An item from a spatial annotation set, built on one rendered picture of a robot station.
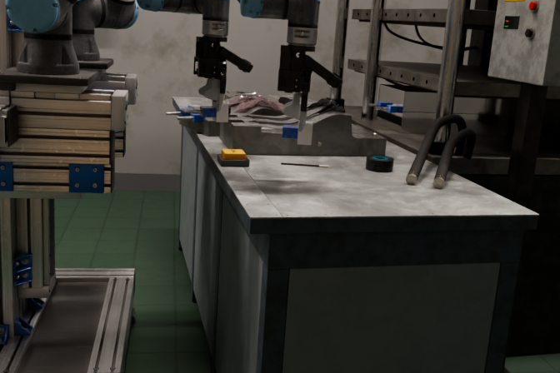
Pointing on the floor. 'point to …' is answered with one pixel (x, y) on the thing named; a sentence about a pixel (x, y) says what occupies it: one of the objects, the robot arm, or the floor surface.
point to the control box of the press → (527, 60)
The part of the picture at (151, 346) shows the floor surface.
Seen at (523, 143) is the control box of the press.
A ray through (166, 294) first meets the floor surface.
